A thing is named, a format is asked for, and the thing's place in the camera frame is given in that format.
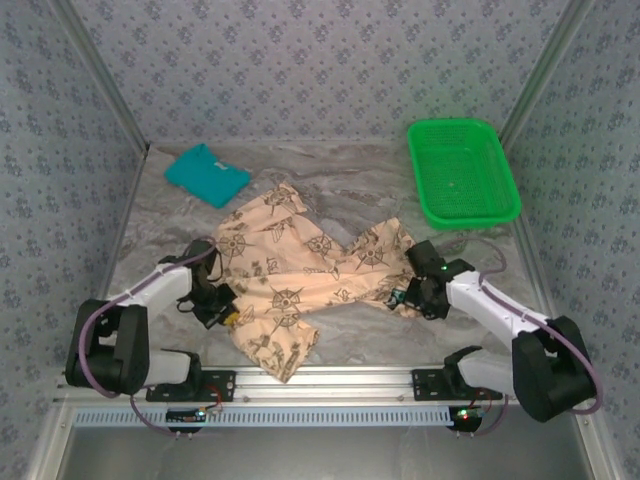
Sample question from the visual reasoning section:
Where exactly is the peach printed t-shirt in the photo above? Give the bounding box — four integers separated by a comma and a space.
213, 182, 426, 385

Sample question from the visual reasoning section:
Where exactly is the folded teal t-shirt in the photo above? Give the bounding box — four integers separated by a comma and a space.
163, 143, 253, 210

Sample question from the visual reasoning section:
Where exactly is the green plastic basket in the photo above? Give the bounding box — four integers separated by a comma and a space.
406, 117, 523, 231

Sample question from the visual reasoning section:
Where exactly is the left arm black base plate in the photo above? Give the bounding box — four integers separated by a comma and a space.
144, 368, 237, 404

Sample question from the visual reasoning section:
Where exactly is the aluminium perforated rail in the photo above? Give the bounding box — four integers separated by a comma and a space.
73, 405, 457, 428

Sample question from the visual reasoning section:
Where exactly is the aluminium mounting rail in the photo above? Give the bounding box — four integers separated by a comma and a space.
53, 364, 599, 405

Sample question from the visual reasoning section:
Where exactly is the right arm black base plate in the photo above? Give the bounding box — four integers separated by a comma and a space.
410, 368, 504, 403

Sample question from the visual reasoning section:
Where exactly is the aluminium frame post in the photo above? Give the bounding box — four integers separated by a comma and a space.
49, 0, 152, 157
498, 0, 597, 147

